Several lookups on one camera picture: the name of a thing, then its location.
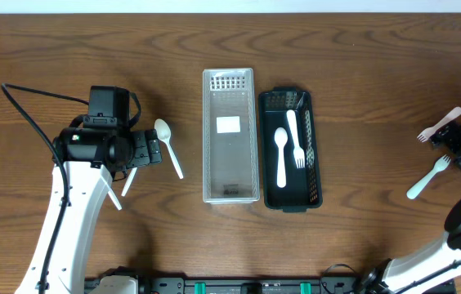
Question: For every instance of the white label in basket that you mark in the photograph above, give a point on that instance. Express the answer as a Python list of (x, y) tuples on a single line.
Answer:
[(229, 124)]

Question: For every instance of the clear perforated plastic basket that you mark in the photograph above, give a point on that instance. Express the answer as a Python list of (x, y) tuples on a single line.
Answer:
[(230, 160)]

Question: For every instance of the white plastic fork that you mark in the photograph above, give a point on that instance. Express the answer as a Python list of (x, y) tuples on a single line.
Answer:
[(298, 153)]

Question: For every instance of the white plastic spoon rightmost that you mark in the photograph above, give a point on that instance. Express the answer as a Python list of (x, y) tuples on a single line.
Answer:
[(164, 134)]

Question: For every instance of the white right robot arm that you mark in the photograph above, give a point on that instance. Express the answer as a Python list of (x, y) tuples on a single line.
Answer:
[(439, 261)]

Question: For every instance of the pale green plastic fork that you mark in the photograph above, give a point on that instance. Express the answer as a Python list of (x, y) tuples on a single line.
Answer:
[(440, 165)]

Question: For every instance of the pale pink plastic fork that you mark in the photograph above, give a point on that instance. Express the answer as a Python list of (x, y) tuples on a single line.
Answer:
[(427, 133)]

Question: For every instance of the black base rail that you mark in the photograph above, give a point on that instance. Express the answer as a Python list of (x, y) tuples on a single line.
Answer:
[(176, 285)]

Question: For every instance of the dark green plastic basket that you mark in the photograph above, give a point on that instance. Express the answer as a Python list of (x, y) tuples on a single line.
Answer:
[(303, 186)]

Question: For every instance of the white spork rounded head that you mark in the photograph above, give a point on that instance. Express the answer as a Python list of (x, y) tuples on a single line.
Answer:
[(281, 139)]

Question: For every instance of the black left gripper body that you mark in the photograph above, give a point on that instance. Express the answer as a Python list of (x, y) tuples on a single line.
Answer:
[(149, 147)]

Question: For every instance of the white plastic spoon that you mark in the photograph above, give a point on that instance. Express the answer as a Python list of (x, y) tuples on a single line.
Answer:
[(129, 181), (112, 194), (164, 134)]

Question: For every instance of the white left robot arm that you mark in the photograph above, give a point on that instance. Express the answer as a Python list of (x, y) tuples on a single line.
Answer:
[(81, 180)]

